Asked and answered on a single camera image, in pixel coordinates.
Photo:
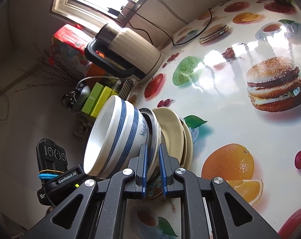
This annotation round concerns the large white blue-striped bowl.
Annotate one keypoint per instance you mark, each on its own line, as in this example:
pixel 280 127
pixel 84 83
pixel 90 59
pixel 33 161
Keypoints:
pixel 134 133

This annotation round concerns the beige plate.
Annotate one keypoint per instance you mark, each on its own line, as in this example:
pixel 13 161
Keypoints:
pixel 171 128
pixel 154 192

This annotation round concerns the cream electric kettle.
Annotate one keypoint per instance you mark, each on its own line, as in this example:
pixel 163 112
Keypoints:
pixel 123 53

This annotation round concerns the stainless steel bowl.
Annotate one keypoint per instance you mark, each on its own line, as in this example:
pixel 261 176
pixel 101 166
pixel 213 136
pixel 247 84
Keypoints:
pixel 153 142

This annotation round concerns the grey mouse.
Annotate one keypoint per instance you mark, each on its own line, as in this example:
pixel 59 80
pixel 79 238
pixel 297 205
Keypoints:
pixel 80 98

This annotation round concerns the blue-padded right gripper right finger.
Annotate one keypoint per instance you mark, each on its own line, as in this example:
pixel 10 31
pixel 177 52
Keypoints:
pixel 209 208

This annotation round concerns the red packaging bag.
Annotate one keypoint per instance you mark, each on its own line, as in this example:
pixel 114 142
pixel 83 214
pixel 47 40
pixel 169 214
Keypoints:
pixel 68 45

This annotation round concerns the yellow box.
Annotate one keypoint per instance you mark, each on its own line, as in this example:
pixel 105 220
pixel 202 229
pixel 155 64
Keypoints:
pixel 101 100

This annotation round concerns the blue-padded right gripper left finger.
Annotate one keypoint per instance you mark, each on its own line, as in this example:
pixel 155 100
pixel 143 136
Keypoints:
pixel 96 209

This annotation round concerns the green box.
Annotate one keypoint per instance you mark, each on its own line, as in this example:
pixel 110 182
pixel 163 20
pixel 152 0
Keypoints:
pixel 90 102

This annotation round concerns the small white blue-striped bowl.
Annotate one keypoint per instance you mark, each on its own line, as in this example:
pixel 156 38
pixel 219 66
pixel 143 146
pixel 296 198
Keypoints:
pixel 104 136

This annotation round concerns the striped storage basket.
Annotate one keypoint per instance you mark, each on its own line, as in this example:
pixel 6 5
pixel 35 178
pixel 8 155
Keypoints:
pixel 126 87

